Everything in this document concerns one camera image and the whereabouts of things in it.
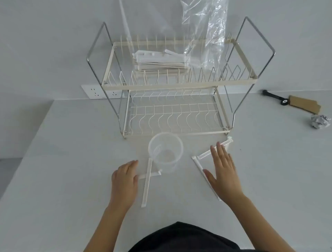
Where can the person's left hand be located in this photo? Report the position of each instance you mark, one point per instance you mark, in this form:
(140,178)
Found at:
(124,184)

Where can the person's right hand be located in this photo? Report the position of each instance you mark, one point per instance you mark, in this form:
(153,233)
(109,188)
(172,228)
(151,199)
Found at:
(225,179)

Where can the clear plastic cup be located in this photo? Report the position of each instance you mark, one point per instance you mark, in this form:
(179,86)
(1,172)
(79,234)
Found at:
(166,155)

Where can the bundle of white plastic strips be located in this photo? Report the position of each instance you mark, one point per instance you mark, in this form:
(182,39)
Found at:
(160,63)

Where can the large clear plastic bag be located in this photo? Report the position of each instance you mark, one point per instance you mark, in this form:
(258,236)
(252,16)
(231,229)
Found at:
(155,39)

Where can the person's right forearm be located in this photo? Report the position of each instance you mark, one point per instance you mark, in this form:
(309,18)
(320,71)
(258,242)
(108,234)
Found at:
(256,228)

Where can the person's left forearm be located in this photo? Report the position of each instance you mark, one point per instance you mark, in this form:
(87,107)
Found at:
(109,228)

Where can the person's black clothing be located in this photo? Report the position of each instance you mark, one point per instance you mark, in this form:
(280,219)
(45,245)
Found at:
(181,238)

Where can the brown cardboard piece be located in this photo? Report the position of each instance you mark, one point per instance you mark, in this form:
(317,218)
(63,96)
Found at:
(303,103)

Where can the white wall socket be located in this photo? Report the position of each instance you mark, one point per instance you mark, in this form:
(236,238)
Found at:
(94,92)

